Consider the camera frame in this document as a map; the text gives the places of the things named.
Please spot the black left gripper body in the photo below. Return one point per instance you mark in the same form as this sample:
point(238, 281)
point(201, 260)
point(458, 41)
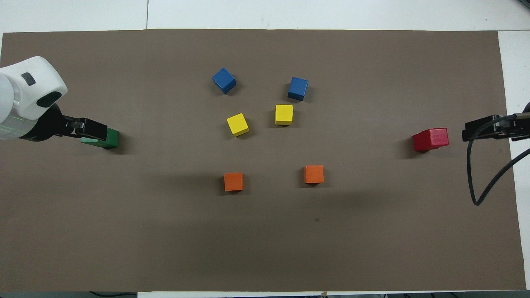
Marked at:
point(47, 128)

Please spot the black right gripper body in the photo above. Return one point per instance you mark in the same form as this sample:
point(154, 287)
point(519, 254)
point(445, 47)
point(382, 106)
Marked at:
point(519, 128)

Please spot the green wooden cube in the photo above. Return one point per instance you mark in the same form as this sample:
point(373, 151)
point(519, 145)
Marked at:
point(113, 138)
point(93, 142)

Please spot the red wooden cube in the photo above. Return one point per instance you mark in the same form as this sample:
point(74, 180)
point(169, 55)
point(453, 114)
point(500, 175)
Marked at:
point(437, 138)
point(416, 144)

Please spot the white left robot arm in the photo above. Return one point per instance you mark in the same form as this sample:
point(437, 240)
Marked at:
point(20, 93)

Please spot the blue wooden cube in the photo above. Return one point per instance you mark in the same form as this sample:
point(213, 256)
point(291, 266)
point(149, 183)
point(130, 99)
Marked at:
point(298, 88)
point(224, 80)

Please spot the yellow wooden cube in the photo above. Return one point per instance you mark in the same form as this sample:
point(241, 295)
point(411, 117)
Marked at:
point(237, 124)
point(284, 114)

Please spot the orange wooden cube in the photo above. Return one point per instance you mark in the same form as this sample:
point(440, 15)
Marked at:
point(234, 181)
point(314, 174)

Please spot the brown paper mat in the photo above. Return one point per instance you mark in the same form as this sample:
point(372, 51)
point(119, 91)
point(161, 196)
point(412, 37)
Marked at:
point(265, 248)

